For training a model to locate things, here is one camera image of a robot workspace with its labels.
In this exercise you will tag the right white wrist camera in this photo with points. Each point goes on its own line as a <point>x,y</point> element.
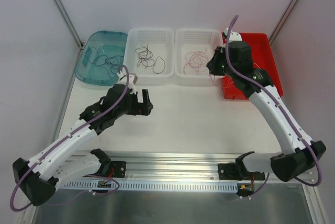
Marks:
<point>234,36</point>

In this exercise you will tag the white perforated basket right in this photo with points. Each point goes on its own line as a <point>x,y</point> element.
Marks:
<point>194,47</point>

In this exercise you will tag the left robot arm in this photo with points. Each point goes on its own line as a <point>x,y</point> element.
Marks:
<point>91,123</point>

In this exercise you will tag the teal transparent plastic bin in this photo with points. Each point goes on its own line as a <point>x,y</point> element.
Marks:
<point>101,57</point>

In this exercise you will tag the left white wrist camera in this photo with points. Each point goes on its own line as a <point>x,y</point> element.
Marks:
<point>129,81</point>

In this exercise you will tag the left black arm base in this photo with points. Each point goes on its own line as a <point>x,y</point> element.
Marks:
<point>107,167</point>

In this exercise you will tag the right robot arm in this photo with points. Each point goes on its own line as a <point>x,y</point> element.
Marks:
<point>299,152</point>

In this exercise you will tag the aluminium rail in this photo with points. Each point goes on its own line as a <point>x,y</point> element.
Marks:
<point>167,165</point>

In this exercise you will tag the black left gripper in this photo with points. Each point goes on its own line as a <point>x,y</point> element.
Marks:
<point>140,105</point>

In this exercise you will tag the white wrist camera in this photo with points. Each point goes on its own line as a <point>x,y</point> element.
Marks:
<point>129,81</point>
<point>234,36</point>

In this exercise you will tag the red plastic tray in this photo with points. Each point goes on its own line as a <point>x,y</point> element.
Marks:
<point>262,57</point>

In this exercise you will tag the white perforated basket left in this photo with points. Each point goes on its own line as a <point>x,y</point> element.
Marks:
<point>150,54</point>

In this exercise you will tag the white perforated basket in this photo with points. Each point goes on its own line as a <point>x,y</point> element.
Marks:
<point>150,54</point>
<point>194,47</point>

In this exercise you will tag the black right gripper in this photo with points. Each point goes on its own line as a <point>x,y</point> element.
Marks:
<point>216,65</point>

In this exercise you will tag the white slotted cable duct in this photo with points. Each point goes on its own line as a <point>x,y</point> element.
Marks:
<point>157,186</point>

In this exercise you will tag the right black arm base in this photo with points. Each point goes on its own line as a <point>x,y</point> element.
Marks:
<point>235,170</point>

